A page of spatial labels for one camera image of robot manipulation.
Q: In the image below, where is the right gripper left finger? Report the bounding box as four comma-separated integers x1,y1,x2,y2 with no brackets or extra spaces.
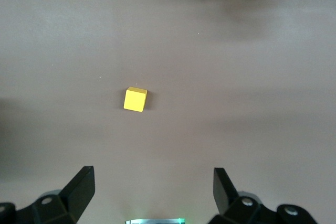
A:
0,165,95,224

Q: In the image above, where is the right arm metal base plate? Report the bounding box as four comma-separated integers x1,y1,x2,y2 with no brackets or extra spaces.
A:
124,217,188,224

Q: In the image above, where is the yellow cube block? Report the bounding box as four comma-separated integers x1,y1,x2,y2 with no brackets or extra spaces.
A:
123,86,148,113

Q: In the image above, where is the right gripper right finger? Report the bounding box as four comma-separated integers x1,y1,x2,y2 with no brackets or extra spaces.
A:
208,167,318,224

